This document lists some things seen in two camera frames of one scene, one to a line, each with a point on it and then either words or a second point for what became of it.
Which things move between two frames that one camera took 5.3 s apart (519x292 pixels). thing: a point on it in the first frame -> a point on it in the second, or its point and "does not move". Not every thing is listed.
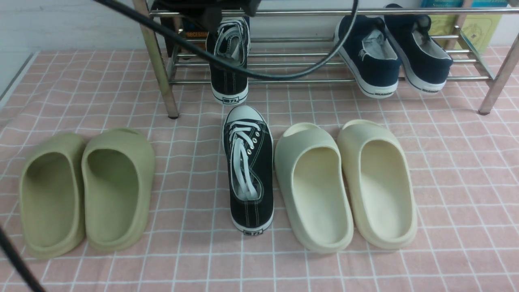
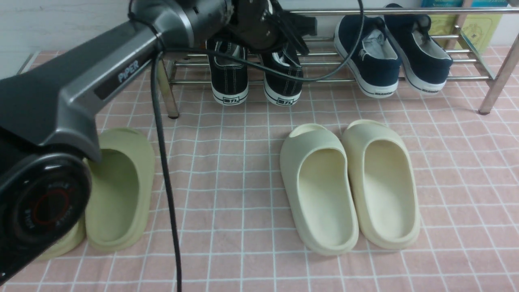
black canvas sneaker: x=232 y=40 does not move
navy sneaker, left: x=370 y=53 does not move
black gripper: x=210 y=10 -> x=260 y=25
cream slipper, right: x=378 y=185 does not move
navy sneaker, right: x=426 y=65 does not move
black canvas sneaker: x=248 y=145 -> x=280 y=89
